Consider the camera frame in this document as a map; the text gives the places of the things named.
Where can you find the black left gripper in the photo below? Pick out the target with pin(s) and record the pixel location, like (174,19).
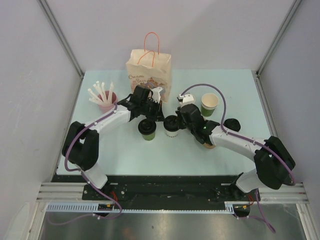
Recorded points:
(158,114)

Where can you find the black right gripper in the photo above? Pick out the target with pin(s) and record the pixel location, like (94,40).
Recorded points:
(179,117)

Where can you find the brown pulp cup carrier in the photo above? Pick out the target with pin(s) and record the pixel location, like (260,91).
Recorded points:
(209,146)

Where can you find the black cup lid stack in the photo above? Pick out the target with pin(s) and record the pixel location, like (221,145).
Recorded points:
(232,124)

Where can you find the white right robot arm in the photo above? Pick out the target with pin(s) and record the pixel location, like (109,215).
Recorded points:
(273,162)

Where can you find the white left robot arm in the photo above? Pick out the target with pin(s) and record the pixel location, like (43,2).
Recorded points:
(81,146)

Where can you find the printed paper takeout bag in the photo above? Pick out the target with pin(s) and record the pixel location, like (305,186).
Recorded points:
(150,69)

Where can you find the green paper cup stack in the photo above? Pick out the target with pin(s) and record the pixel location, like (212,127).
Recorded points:
(209,103)

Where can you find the pink straw holder cup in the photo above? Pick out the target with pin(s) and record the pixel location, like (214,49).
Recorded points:
(104,107)

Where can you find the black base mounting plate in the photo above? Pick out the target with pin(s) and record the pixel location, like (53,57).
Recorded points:
(172,193)

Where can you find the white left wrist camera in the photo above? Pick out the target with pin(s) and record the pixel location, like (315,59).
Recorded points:
(156,94)

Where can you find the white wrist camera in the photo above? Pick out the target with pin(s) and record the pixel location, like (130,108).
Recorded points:
(182,100)
(156,94)

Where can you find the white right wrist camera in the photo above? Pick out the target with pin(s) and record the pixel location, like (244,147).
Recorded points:
(182,100)

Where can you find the white slotted cable duct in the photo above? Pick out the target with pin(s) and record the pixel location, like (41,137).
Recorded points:
(98,208)

